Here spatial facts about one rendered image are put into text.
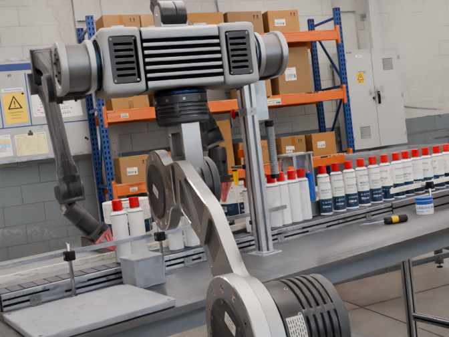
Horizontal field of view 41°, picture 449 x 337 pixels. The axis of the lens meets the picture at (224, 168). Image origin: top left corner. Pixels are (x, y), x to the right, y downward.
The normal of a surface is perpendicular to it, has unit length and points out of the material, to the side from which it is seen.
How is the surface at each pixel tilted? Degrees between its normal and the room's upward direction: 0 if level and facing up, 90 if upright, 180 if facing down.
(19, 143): 90
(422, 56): 90
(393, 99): 90
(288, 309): 51
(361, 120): 90
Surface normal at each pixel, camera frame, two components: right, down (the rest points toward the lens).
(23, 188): 0.38, 0.00
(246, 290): 0.09, -0.86
